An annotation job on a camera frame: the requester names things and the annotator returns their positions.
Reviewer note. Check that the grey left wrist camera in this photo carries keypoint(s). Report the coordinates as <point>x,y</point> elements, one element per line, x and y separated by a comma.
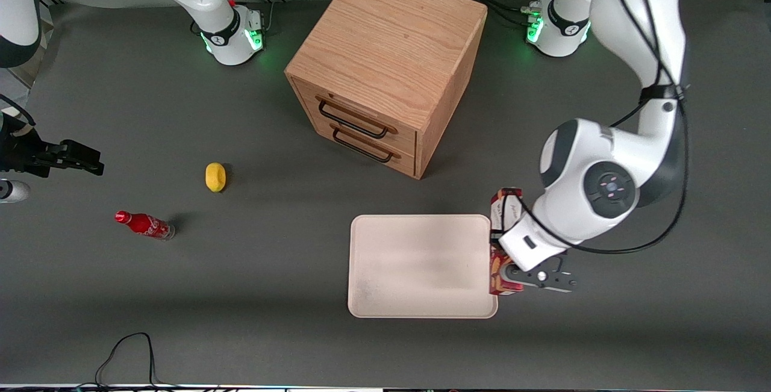
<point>542,280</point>

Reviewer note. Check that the wooden drawer front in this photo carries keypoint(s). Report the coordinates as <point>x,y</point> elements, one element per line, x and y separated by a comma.
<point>361,116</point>
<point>373,150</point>

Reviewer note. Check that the red cola bottle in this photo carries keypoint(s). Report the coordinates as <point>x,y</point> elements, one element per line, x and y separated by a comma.
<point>144,224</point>

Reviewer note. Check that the beige plastic tray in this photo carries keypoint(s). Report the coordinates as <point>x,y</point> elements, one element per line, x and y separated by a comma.
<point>421,265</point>

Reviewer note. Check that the red cookie box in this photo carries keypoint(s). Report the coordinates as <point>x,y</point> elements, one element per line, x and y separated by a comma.
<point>505,211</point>

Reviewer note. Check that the yellow lemon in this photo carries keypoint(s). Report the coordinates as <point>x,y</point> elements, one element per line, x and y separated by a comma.
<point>215,176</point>

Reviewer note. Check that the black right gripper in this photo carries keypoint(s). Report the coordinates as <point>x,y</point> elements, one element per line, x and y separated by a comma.
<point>24,153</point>

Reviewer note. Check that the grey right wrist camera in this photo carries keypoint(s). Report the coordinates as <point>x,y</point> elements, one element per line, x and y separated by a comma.
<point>12,191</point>

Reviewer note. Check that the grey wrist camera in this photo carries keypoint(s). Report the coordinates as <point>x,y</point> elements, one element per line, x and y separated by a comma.
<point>542,280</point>
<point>12,191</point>

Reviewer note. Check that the oak wooden drawer cabinet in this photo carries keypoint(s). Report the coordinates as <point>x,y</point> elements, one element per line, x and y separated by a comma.
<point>391,49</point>

